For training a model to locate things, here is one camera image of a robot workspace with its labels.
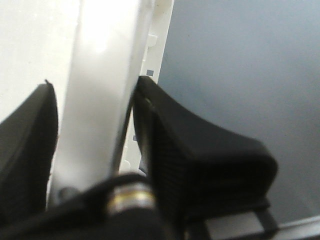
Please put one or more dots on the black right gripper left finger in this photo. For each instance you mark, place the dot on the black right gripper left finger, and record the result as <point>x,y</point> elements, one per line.
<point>28,139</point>

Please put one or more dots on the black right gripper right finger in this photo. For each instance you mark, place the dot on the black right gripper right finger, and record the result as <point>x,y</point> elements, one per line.
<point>198,169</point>

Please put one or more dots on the white plastic tote bin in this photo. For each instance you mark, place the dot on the white plastic tote bin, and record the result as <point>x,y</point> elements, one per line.
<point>93,52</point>

